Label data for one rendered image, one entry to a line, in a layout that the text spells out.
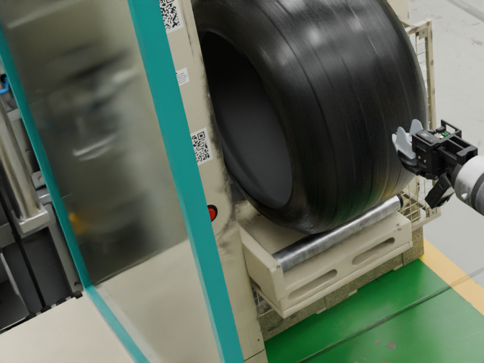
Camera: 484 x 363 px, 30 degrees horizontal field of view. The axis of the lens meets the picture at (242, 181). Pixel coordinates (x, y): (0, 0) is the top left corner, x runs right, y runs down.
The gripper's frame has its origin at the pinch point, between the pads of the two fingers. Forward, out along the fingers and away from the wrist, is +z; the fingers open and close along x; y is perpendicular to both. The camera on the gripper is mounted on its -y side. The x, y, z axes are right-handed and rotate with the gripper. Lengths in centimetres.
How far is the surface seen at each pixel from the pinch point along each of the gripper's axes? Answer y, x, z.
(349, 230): -28.3, 4.7, 13.8
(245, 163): -23, 12, 45
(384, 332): -119, -31, 57
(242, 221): -39, 16, 45
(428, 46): -27, -59, 62
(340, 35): 20.2, 3.7, 10.3
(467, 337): -119, -50, 39
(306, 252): -28.1, 16.1, 13.8
